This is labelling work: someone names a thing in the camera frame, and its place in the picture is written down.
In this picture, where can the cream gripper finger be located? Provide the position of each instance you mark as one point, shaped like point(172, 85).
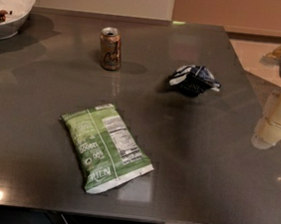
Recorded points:
point(268, 130)

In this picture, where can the orange soda can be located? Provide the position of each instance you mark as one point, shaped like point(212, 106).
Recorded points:
point(110, 48)

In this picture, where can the crumpled dark blue chip bag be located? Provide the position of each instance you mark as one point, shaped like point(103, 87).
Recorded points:
point(193, 80)

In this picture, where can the green jalapeno chip bag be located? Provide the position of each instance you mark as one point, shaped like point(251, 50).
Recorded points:
point(108, 154)

